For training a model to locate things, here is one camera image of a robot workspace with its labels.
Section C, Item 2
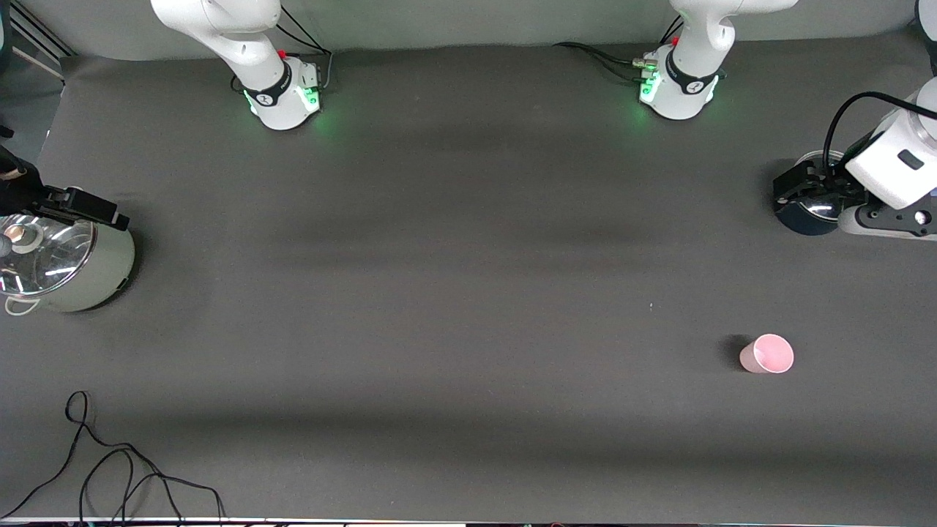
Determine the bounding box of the pink plastic cup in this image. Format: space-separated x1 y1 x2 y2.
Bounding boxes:
739 334 795 375

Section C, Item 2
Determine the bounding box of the dark blue saucepan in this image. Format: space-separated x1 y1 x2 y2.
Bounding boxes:
773 150 850 237

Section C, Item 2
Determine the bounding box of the glass lid with blue knob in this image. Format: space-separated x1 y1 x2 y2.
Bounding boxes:
794 150 854 222

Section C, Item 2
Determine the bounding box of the pale green cooking pot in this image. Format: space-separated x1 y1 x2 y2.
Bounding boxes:
0 214 137 316

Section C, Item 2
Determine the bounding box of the glass lid with metal rim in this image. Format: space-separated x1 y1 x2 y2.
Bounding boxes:
0 215 98 298

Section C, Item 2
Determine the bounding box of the dark grey table mat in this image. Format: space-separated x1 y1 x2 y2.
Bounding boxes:
0 31 937 523

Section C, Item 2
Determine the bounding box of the aluminium frame rail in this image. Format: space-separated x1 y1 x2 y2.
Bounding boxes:
6 0 75 81

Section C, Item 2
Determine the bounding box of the black left arm base cable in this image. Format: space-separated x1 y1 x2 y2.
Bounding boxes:
553 41 657 83

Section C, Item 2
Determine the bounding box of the black arm base cable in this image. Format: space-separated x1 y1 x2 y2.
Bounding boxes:
553 41 657 83
233 4 335 93

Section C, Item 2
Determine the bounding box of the thin black loose cable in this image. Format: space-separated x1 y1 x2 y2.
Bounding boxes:
0 390 225 525

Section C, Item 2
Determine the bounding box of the black right arm base cable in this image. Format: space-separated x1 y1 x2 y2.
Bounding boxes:
233 4 335 93

